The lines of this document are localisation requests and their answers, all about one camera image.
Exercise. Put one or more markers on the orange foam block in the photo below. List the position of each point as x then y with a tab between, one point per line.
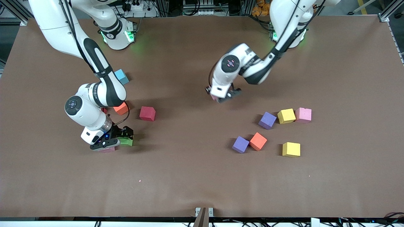
121	109
258	141

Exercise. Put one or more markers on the aluminium frame profile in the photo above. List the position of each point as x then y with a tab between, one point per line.
15	11
386	14

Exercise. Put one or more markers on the yellow foam block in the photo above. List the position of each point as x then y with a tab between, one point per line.
291	149
286	116

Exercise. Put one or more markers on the small metal bracket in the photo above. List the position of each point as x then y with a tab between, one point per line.
197	210

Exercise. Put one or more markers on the white ribbed device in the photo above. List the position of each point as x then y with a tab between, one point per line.
199	12

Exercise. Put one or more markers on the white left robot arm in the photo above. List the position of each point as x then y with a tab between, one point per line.
284	15

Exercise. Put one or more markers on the blue foam block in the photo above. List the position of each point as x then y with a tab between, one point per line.
122	77

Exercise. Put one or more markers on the orange snack bag pile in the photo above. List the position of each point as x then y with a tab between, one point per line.
260	9

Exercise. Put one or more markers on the purple foam block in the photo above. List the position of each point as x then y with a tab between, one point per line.
267	120
240	144

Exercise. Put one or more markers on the grey metal rod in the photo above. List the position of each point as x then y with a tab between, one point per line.
358	10

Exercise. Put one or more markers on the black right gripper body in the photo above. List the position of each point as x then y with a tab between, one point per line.
121	132

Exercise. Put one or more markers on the dented pink foam block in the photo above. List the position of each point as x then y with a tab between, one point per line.
303	115

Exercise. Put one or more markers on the small white block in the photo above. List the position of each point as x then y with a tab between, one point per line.
315	222

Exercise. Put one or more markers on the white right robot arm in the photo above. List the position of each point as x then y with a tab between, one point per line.
53	19

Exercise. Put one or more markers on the white power strip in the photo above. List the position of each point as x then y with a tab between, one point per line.
142	14

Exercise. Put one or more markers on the green foam block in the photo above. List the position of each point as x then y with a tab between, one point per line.
127	142

